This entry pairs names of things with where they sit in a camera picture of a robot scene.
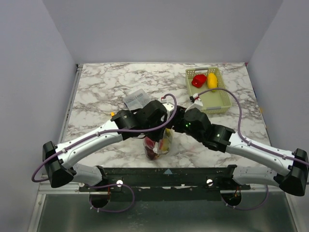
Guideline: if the red round fruit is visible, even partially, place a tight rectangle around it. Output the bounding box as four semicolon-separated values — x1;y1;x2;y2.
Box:
144;137;155;149

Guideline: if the clear zip top bag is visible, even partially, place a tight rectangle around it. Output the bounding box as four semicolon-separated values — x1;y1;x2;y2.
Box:
143;129;173;160

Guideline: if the dark maroon fruit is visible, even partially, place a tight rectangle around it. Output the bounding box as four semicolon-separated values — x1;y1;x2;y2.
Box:
146;148;160;160

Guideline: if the red bell pepper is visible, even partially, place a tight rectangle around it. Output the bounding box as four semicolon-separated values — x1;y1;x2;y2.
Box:
191;74;207;88

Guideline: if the pale green perforated basket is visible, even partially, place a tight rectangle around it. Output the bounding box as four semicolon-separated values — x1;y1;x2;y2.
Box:
185;67;232;114

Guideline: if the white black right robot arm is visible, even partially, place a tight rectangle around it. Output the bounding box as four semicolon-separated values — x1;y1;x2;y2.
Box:
168;106;309;196

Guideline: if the yellow green lemon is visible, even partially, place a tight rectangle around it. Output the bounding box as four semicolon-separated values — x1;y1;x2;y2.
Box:
158;137;172;154

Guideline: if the black mounting rail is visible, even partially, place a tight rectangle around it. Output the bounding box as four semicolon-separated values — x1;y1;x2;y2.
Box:
79;165;250;202

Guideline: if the yellow mango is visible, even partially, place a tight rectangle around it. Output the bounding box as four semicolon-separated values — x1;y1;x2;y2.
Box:
207;73;218;92

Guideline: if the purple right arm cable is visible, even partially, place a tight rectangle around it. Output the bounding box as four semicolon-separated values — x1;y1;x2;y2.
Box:
194;87;309;167

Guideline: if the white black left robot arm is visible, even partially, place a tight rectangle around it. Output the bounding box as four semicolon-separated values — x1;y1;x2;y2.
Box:
42;100;176;191

